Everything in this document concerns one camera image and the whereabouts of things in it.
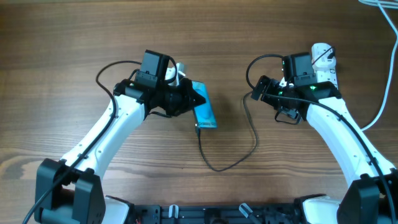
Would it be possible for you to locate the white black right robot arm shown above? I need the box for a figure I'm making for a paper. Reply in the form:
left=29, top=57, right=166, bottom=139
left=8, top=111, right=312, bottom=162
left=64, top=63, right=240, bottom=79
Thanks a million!
left=250, top=53, right=397, bottom=223

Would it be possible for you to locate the Galaxy S25 smartphone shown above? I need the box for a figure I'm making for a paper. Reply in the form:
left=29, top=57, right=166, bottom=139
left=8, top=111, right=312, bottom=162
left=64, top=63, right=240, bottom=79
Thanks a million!
left=192, top=81, right=218, bottom=129

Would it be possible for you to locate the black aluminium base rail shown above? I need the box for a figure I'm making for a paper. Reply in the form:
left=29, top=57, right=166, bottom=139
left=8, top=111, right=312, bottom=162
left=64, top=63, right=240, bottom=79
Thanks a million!
left=127, top=203, right=304, bottom=224

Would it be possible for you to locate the white power strip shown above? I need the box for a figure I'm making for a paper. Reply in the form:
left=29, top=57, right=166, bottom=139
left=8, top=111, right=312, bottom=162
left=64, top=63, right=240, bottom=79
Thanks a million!
left=311, top=43, right=338, bottom=88

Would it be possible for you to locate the white power strip cord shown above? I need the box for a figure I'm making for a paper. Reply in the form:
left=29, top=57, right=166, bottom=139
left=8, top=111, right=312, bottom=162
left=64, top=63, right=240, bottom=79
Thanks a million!
left=360, top=0, right=398, bottom=131

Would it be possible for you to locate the black USB charger cable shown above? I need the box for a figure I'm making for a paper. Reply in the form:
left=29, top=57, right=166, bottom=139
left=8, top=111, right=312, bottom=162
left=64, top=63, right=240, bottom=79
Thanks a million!
left=194, top=46, right=336, bottom=172

